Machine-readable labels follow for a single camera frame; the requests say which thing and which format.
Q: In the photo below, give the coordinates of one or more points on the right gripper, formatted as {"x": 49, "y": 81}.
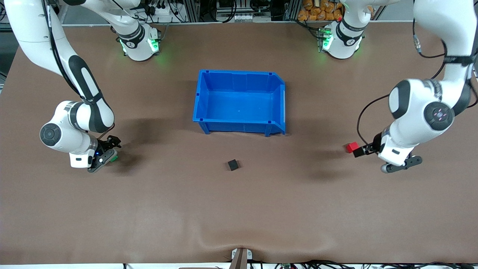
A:
{"x": 105, "y": 144}

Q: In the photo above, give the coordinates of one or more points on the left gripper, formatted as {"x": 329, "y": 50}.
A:
{"x": 375, "y": 144}

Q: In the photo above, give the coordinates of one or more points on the red cube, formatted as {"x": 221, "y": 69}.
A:
{"x": 351, "y": 147}

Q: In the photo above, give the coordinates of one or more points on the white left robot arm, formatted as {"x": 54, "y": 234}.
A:
{"x": 429, "y": 112}

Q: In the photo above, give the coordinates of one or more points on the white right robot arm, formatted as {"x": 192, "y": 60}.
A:
{"x": 33, "y": 33}

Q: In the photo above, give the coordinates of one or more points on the black cube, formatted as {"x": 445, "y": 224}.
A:
{"x": 233, "y": 164}

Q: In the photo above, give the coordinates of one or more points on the brown table mat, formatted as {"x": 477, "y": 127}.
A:
{"x": 112, "y": 205}

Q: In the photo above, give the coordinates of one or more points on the blue plastic storage bin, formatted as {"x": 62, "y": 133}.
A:
{"x": 239, "y": 104}

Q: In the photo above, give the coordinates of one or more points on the orange snack bag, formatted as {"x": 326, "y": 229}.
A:
{"x": 317, "y": 15}
{"x": 334, "y": 13}
{"x": 307, "y": 4}
{"x": 303, "y": 15}

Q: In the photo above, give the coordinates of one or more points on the white power strip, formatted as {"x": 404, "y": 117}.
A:
{"x": 164, "y": 12}

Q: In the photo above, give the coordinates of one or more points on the white terminal block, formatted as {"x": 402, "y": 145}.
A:
{"x": 250, "y": 17}

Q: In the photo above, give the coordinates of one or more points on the black electronics box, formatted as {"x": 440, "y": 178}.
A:
{"x": 227, "y": 4}

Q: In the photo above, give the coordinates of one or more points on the metal table edge bracket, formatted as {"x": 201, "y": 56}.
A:
{"x": 241, "y": 257}

